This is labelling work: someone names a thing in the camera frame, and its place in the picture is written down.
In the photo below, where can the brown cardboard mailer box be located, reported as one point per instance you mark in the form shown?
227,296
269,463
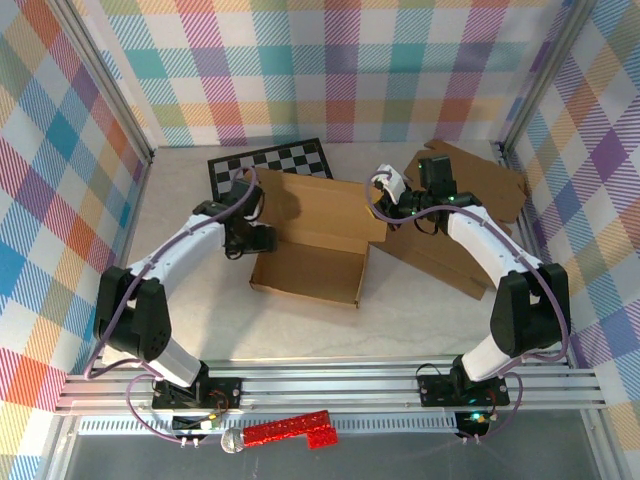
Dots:
310,270
500,185

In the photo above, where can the small controller board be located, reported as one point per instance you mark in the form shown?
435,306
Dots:
472,417
210,424

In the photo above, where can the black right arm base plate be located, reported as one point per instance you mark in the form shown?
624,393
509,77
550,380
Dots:
432,392

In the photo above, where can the black grey checkerboard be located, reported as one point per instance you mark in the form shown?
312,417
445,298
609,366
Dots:
290,157

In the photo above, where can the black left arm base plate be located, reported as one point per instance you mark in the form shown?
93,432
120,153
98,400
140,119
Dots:
227,395

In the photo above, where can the aluminium front frame rail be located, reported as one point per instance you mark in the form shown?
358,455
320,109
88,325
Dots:
325,385

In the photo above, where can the silver glitter ball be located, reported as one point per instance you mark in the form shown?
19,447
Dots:
233,441

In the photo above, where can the aluminium frame post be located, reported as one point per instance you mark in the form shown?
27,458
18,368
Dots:
111,80
544,75

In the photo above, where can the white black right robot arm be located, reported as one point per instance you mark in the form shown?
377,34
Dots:
490,250

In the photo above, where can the red glitter block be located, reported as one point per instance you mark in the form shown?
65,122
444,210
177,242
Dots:
280,431

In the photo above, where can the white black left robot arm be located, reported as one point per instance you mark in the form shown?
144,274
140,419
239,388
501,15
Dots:
180,250

